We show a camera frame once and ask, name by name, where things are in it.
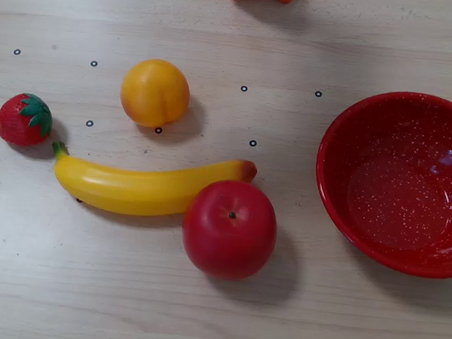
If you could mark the yellow orange peach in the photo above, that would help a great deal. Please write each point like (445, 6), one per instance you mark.
(154, 92)

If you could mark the red apple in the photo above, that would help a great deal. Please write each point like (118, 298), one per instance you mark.
(229, 230)

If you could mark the red speckled bowl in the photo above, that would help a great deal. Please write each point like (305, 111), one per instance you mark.
(401, 182)

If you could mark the yellow banana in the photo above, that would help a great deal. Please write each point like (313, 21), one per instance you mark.
(136, 189)

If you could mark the red strawberry green leaves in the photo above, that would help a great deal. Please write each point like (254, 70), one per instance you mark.
(20, 121)

